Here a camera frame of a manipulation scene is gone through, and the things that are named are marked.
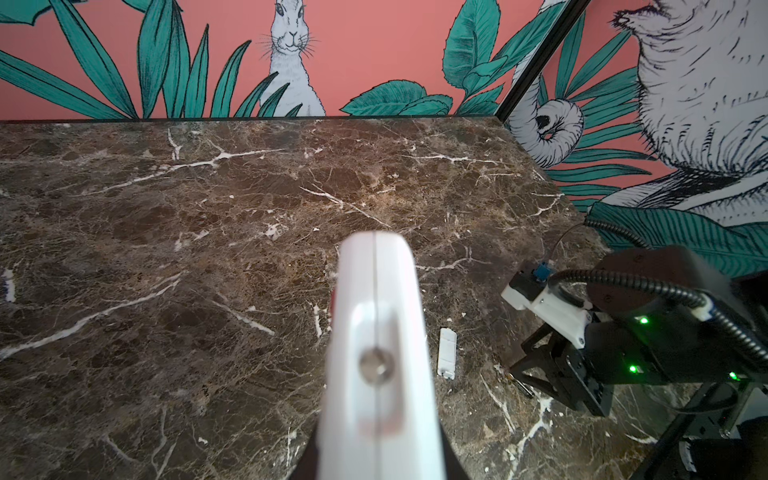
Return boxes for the right black frame post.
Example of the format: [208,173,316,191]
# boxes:
[495,0,591,123]

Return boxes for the white remote control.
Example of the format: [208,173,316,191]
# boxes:
[317,231,446,479]

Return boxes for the black right camera cable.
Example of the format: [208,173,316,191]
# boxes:
[545,217,768,367]

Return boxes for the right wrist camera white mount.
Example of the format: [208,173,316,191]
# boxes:
[501,261,591,350]

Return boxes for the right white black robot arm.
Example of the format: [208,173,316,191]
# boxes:
[502,245,767,479]

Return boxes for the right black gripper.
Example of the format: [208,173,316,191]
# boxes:
[509,324,614,417]

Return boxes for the white battery cover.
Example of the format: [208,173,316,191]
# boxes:
[437,328,457,380]

